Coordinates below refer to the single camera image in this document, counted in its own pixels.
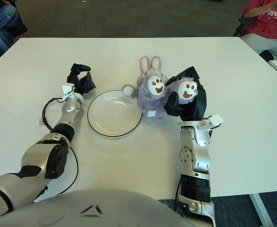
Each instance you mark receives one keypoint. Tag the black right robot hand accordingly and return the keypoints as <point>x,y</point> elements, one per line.
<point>198,106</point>

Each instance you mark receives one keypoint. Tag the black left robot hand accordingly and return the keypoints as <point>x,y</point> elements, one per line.
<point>84,84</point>

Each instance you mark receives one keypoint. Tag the purple plush bunny doll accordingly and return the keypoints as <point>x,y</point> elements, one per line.
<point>150,104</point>

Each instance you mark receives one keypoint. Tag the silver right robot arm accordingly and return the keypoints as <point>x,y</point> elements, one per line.
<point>195,151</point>

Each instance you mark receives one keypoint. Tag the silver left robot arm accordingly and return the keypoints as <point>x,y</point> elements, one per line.
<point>41,156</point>

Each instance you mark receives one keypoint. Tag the white plate with dark rim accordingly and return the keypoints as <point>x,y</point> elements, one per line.
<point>115,116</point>

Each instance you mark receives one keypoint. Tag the black office chair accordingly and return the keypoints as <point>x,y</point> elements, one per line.
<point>20,29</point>
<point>239,29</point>

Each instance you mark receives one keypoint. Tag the person in blue jeans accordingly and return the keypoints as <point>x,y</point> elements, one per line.
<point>3,21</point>

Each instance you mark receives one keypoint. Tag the person in red shirt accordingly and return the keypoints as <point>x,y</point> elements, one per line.
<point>266,26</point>

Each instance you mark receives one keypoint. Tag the white table leg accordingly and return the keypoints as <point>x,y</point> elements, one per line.
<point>259,208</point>

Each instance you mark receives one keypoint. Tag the grey robot torso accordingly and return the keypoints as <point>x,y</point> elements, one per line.
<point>93,208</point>

